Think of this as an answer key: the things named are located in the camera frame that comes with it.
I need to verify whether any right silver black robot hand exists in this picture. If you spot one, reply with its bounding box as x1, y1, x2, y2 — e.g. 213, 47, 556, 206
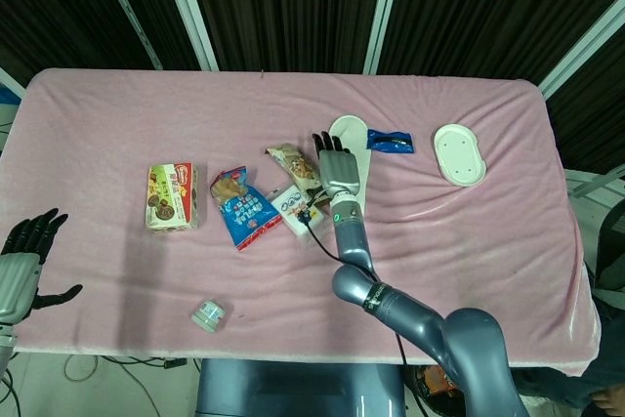
312, 130, 363, 197

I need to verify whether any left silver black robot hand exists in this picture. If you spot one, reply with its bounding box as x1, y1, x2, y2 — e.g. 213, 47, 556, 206
0, 207, 84, 326

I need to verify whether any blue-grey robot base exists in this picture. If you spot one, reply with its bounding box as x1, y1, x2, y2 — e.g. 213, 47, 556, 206
193, 357, 470, 417

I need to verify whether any brown snack packet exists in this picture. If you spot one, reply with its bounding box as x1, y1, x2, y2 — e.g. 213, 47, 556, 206
265, 143, 323, 193

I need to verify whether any white square snack packet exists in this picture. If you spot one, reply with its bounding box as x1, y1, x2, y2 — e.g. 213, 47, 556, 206
271, 184, 329, 241

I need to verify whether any dark blue snack wrapper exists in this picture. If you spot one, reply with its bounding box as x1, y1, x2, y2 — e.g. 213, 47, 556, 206
365, 129, 417, 155

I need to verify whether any blue chips bag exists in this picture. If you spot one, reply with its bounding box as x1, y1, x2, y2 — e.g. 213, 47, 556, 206
209, 165, 284, 252

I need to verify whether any white oval plate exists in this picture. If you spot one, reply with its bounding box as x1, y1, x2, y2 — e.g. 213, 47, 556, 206
328, 114, 373, 193

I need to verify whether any white oval dish with rim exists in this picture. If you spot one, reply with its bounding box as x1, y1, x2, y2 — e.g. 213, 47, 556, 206
433, 123, 489, 189

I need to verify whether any cookie box with chocolate print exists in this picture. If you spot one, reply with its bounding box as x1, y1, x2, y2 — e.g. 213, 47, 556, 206
145, 161, 202, 231

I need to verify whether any pink tablecloth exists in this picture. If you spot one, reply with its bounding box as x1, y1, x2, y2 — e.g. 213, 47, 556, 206
0, 67, 603, 375

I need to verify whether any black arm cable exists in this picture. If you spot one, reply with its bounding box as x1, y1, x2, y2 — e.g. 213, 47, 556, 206
295, 187, 410, 367

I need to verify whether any white frame post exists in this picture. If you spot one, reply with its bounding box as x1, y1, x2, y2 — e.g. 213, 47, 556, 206
89, 0, 163, 71
539, 9, 625, 102
155, 0, 220, 72
361, 0, 407, 76

